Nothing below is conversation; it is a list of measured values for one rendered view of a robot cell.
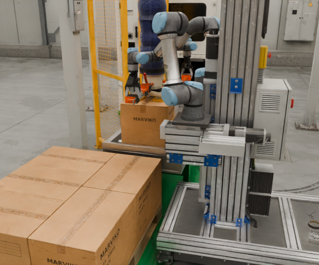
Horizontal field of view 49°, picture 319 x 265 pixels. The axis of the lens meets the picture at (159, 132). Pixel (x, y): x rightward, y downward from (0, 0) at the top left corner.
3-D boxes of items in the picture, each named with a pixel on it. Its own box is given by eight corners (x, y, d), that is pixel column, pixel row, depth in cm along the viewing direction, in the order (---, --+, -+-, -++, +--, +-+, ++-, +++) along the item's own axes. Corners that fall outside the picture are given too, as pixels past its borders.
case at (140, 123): (140, 126, 357) (139, 88, 343) (179, 129, 349) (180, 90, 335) (121, 148, 301) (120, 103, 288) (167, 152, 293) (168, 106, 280)
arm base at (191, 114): (205, 115, 227) (206, 100, 224) (202, 122, 213) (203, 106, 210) (182, 113, 230) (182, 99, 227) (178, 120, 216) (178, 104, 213)
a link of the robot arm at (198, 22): (190, 28, 260) (171, 54, 306) (204, 28, 263) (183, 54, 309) (188, 13, 262) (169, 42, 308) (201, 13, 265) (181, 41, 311)
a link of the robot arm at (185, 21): (192, 7, 209) (157, 51, 250) (178, 7, 203) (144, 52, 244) (199, 23, 207) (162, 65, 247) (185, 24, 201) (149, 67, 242)
